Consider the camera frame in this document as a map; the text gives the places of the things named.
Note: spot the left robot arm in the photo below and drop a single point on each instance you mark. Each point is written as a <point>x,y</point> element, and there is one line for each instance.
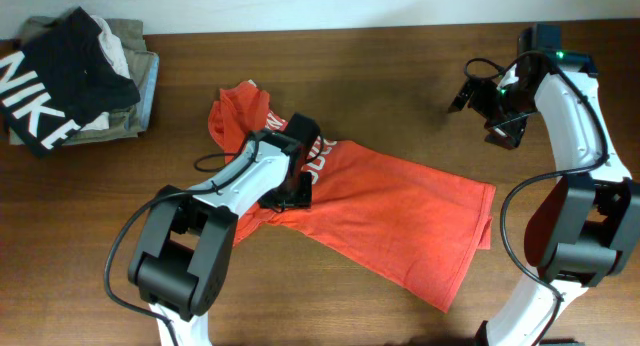
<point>182,255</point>

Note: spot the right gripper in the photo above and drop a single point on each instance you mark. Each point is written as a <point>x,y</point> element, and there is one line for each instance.
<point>507,133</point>

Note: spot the olive folded garment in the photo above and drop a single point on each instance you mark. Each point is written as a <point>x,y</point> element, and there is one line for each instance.
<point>130,34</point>

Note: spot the white folded garment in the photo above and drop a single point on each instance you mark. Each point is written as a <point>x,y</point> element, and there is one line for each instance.
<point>113,51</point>

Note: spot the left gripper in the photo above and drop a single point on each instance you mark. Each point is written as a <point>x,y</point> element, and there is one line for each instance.
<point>303,196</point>

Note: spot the red t-shirt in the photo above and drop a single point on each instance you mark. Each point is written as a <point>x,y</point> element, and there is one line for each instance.
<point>417,226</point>

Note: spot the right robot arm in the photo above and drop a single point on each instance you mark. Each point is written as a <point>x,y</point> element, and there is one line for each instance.
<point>588,226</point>

